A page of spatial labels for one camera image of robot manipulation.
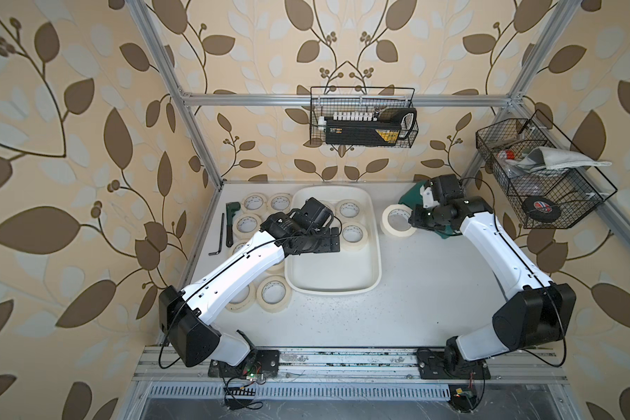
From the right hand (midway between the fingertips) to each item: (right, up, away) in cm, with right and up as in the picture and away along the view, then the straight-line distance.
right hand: (412, 219), depth 84 cm
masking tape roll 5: (-17, -11, +13) cm, 24 cm away
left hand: (-27, -6, -9) cm, 29 cm away
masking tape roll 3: (-46, -25, +4) cm, 52 cm away
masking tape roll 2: (-56, -28, -1) cm, 63 cm away
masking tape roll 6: (-6, 0, -1) cm, 6 cm away
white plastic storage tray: (-23, -20, +12) cm, 33 cm away
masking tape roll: (-59, +6, +28) cm, 66 cm away
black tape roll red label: (+32, +3, -12) cm, 35 cm away
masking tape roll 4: (-16, -1, +21) cm, 27 cm away
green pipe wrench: (-69, +4, +27) cm, 74 cm away
